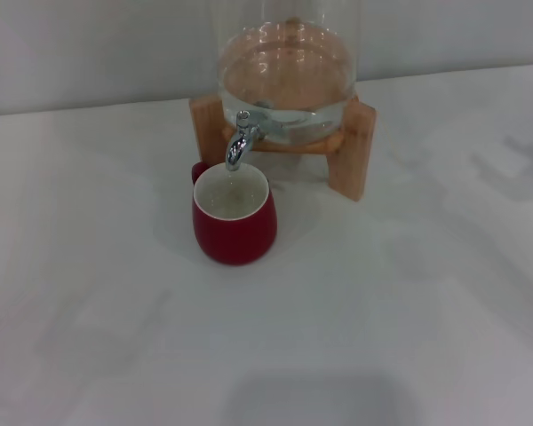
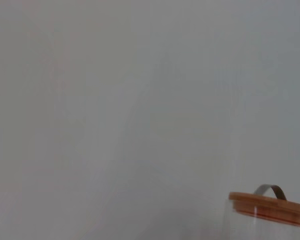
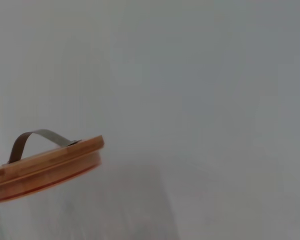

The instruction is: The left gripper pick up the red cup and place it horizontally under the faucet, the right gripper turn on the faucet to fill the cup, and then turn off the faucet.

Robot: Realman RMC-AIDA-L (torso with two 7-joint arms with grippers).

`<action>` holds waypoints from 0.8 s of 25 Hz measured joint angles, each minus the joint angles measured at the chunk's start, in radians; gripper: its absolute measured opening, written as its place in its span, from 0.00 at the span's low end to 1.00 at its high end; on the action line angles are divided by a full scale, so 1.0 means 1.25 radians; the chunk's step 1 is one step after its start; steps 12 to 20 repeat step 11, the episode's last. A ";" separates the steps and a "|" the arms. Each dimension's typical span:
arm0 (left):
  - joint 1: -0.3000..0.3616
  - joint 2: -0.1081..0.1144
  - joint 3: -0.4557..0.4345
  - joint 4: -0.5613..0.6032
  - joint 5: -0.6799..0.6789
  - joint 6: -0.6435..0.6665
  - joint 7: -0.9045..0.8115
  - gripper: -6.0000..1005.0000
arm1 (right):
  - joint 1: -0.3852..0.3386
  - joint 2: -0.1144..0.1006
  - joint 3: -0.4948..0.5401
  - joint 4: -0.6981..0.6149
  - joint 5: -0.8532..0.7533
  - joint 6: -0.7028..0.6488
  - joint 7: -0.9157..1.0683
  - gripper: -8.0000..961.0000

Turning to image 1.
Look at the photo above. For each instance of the red ceramic cup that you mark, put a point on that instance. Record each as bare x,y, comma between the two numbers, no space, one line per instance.
235,235

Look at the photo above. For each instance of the chrome faucet tap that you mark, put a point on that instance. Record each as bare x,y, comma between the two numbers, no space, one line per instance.
240,144

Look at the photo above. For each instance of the wooden dispenser stand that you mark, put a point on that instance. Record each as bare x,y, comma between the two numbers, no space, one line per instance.
348,151

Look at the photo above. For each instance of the glass water dispenser jar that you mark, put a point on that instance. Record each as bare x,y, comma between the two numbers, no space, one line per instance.
288,66

